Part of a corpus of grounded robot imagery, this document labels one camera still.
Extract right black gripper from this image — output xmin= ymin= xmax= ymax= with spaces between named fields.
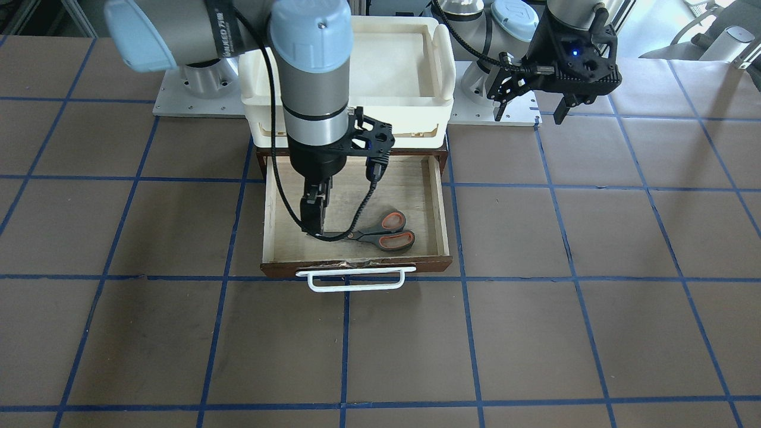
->
xmin=289 ymin=146 xmax=346 ymax=235

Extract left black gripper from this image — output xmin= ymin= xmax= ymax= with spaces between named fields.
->
xmin=486 ymin=12 xmax=601 ymax=125

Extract grey orange scissors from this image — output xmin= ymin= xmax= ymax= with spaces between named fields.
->
xmin=345 ymin=210 xmax=416 ymax=252

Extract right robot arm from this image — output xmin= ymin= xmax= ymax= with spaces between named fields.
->
xmin=103 ymin=1 xmax=354 ymax=241

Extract wooden drawer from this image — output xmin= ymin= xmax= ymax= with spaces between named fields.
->
xmin=260 ymin=153 xmax=454 ymax=279

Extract white plastic tray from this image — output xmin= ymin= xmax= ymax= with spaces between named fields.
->
xmin=238 ymin=16 xmax=457 ymax=149

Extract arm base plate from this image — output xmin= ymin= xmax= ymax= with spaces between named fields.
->
xmin=152 ymin=58 xmax=244 ymax=118
xmin=449 ymin=61 xmax=543 ymax=127

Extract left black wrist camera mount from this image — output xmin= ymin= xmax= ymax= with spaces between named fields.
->
xmin=529 ymin=21 xmax=622 ymax=96

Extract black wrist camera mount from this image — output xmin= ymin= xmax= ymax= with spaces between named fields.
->
xmin=339 ymin=106 xmax=396 ymax=182
xmin=529 ymin=21 xmax=622 ymax=96

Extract black corrugated cable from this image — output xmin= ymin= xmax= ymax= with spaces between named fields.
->
xmin=431 ymin=0 xmax=536 ymax=75

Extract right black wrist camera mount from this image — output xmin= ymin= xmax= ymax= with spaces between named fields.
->
xmin=339 ymin=106 xmax=396 ymax=182

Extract white drawer handle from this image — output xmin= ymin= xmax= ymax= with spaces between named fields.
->
xmin=295 ymin=266 xmax=417 ymax=293

